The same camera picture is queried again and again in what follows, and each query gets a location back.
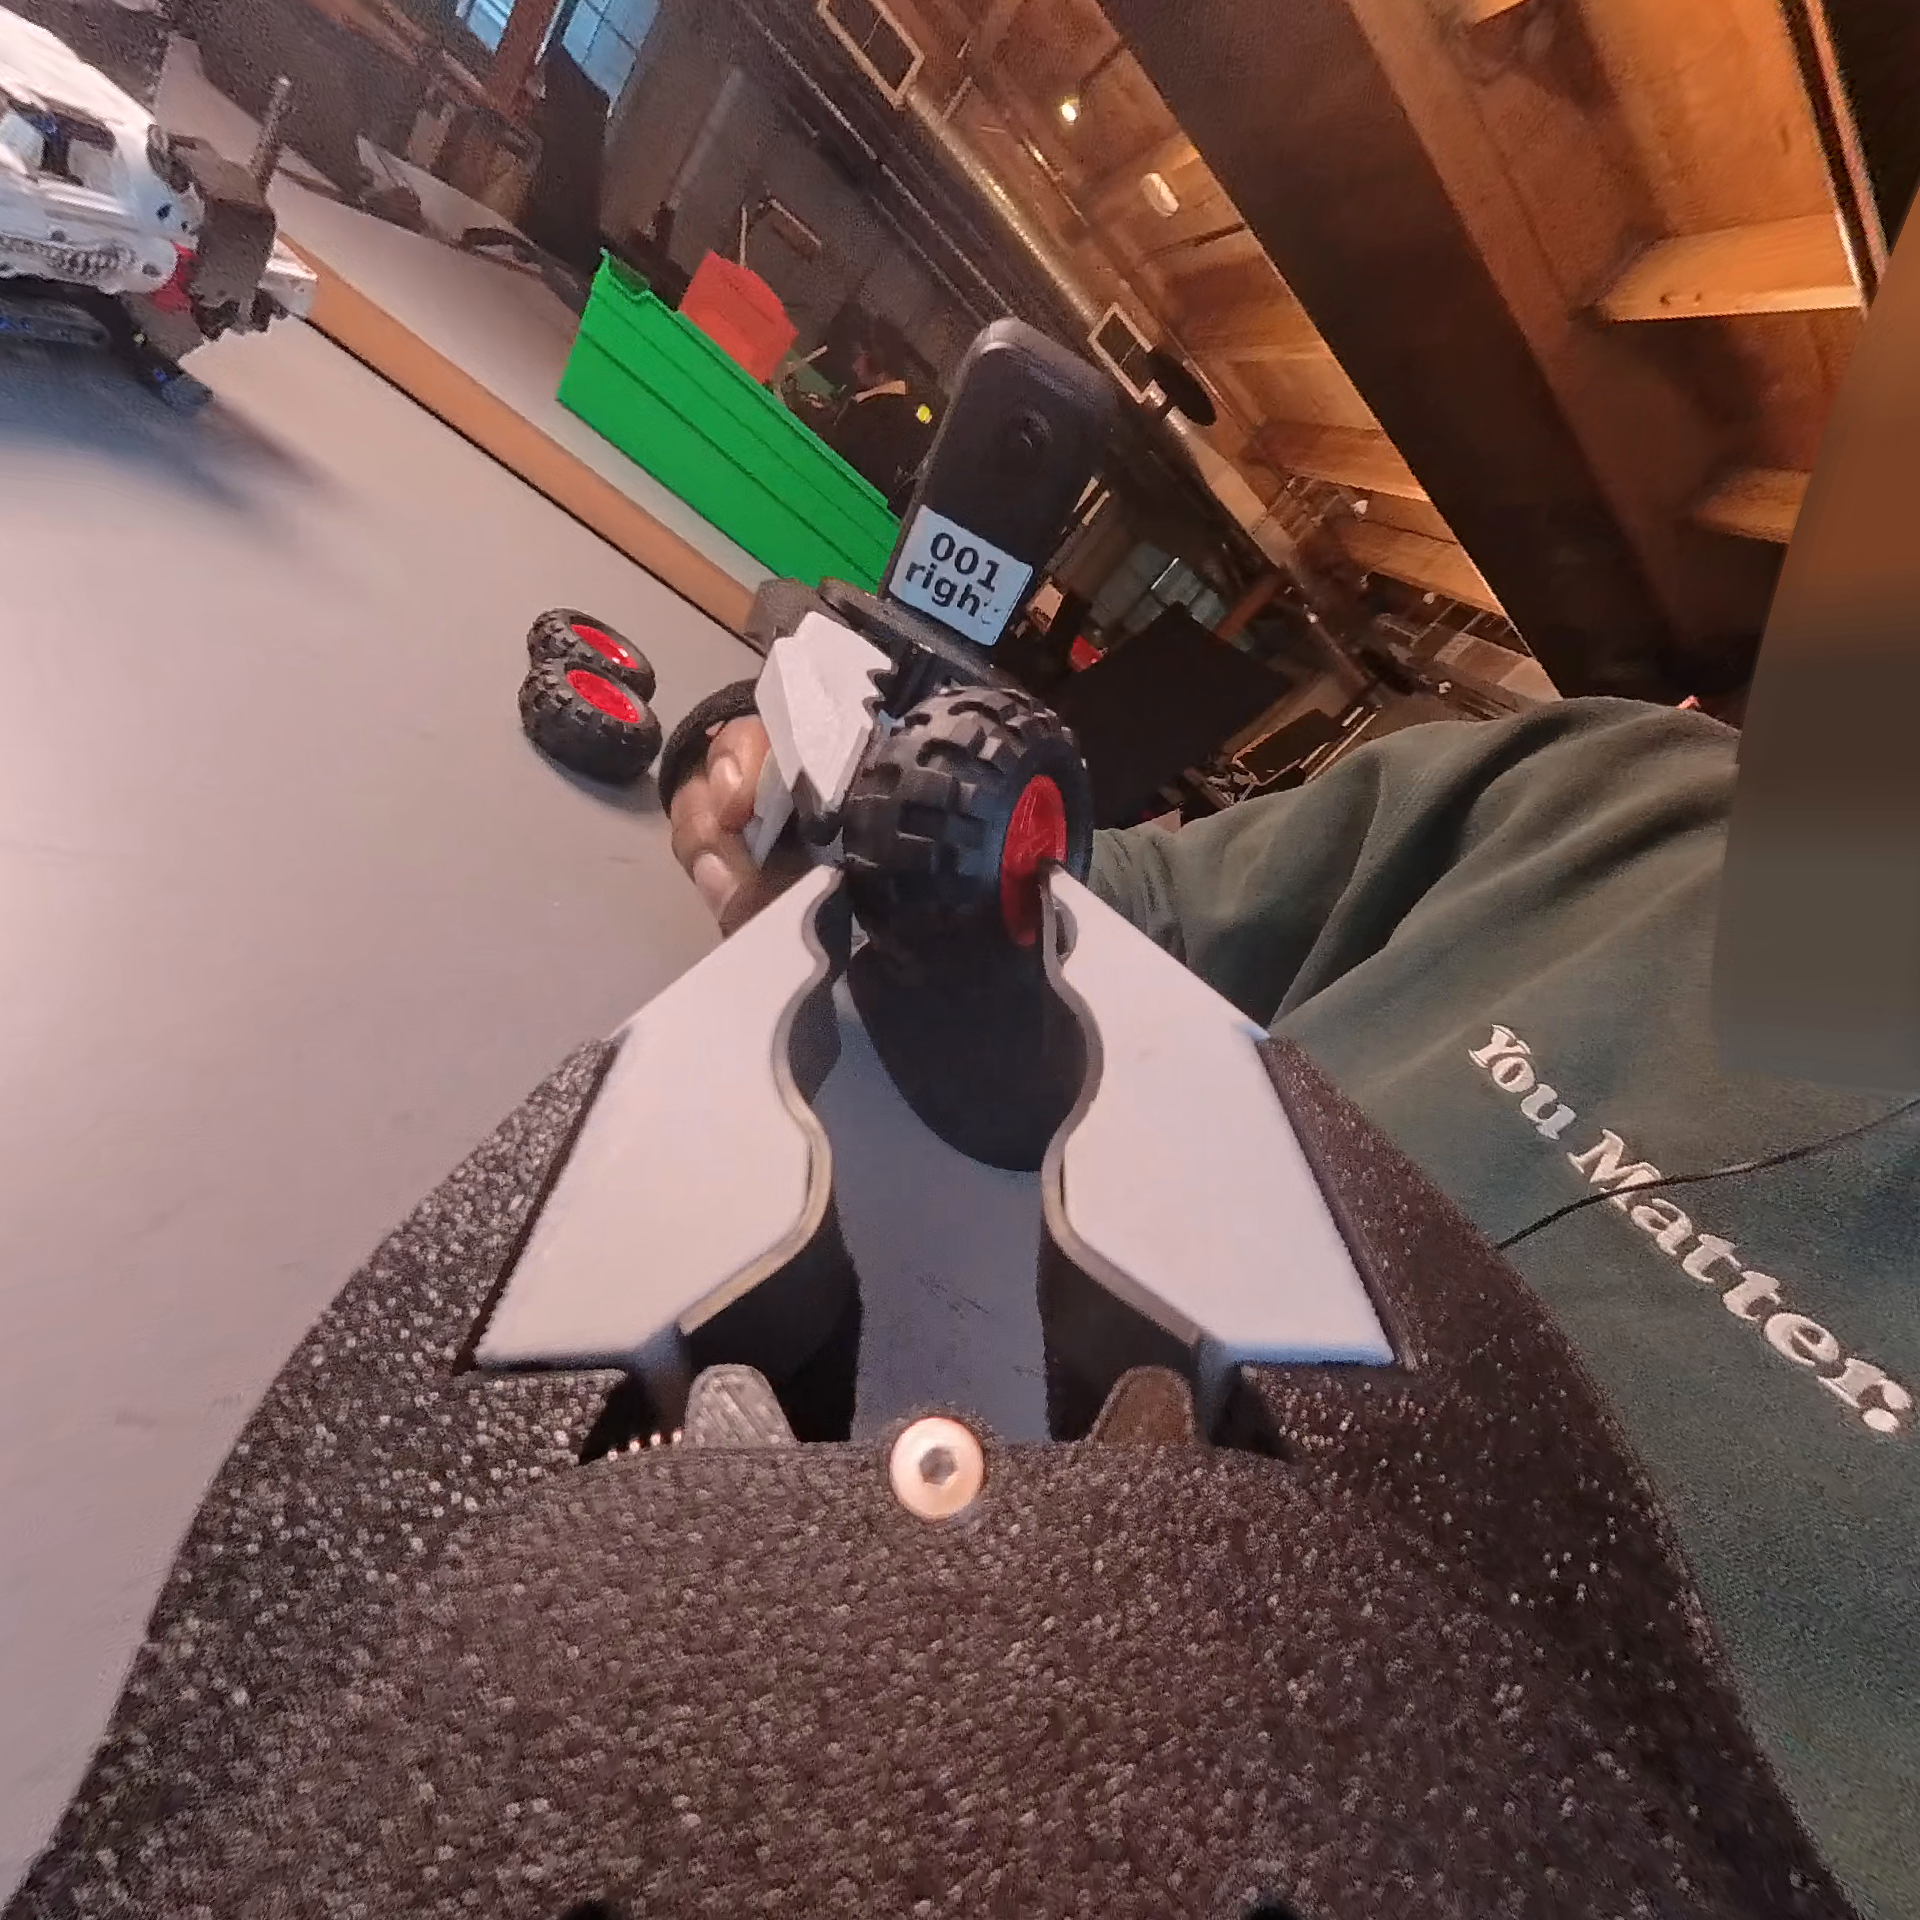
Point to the black metal post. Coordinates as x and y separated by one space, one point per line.
1352 241

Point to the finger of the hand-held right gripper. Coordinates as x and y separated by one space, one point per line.
817 721

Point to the white lego truck model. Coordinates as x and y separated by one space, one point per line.
91 211

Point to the green plastic bin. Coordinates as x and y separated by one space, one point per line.
691 422

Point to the red plastic bin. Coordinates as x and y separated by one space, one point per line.
736 315

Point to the black lego wheel red hub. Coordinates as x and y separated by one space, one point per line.
947 812
592 646
592 721

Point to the blue-lit window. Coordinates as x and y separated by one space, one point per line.
555 38

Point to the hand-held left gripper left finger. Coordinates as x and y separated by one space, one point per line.
667 1187

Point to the wooden shelving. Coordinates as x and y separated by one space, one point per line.
1709 271

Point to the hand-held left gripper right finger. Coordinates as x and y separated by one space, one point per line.
1217 1187

